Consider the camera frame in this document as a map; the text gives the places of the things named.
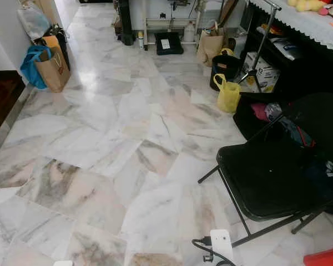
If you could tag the black stand pole with base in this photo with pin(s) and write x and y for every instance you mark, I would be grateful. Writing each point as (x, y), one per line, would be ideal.
(125, 27)

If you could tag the pink cloth bundle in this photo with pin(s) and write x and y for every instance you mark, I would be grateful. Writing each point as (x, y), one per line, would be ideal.
(260, 111)

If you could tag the white cardboard box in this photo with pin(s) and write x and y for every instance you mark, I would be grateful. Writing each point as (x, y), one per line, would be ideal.
(263, 72)

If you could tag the yellow plush toy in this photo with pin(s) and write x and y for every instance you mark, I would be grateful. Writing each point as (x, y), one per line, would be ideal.
(305, 4)

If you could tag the blue and red umbrella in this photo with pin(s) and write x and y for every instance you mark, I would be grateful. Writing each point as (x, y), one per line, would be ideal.
(297, 133)

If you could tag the metal tripod stand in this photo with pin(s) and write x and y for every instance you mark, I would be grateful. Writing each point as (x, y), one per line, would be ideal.
(261, 43)

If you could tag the yellow plastic bag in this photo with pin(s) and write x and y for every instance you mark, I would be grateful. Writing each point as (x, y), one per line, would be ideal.
(228, 97)

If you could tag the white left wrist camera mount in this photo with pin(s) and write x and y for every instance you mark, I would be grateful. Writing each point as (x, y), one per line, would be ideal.
(62, 264)

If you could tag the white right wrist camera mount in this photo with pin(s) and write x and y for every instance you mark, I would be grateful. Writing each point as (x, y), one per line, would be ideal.
(222, 244)

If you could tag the crumpled brown paper bag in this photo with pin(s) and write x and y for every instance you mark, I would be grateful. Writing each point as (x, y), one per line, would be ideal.
(211, 47)

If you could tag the blue tote bag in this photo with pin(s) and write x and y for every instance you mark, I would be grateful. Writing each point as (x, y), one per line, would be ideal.
(30, 69)

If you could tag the small white bottle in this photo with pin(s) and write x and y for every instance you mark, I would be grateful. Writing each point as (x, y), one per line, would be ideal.
(140, 40)

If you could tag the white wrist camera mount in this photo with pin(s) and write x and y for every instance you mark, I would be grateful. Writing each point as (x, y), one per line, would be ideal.
(62, 264)
(222, 244)

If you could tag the black fabric bag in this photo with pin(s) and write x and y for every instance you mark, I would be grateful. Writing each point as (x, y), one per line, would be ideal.
(244, 119)

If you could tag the red plastic stool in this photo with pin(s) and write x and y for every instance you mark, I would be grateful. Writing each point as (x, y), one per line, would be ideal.
(327, 257)

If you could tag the white lace tablecloth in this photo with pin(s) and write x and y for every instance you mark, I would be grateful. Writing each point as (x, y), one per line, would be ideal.
(311, 25)

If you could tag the clear plastic bottle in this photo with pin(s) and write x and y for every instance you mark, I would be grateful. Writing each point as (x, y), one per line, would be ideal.
(188, 33)

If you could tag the white plastic bag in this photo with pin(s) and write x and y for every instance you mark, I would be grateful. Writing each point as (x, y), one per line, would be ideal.
(33, 22)

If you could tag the black folding chair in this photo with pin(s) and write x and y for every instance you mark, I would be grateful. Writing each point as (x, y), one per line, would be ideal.
(261, 177)

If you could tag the white metal rack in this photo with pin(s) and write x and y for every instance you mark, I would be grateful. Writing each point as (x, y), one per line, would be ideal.
(169, 21)

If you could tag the grey cloth bundle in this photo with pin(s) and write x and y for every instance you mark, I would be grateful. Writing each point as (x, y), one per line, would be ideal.
(273, 111)

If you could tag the black cushion with white label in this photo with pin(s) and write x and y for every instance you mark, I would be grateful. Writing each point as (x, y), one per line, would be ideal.
(175, 44)

